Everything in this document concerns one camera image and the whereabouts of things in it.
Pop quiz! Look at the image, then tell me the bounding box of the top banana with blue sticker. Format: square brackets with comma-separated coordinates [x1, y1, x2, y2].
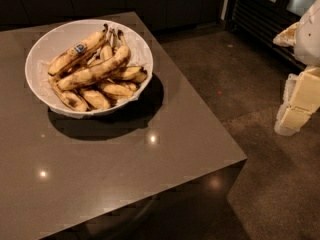
[48, 24, 108, 76]

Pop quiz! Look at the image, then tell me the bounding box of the bottom middle banana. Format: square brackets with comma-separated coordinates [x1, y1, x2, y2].
[79, 88, 111, 110]

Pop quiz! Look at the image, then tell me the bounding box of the white bowl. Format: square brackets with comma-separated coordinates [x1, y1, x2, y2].
[25, 19, 153, 119]

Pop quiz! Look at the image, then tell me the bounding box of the small upright banana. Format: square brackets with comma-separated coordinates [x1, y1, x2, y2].
[100, 42, 113, 60]

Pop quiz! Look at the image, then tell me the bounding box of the long central spotted banana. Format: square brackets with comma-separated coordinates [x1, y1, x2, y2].
[57, 30, 131, 91]

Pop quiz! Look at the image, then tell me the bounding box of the right side banana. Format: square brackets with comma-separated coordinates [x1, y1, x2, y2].
[112, 66, 148, 84]

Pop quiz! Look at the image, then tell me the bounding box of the lower right banana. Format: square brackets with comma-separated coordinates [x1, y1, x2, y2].
[97, 81, 134, 99]

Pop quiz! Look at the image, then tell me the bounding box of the bottom left bruised banana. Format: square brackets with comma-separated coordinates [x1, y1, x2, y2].
[48, 76, 88, 112]

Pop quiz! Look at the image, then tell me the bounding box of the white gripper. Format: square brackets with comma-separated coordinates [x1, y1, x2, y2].
[273, 0, 320, 136]

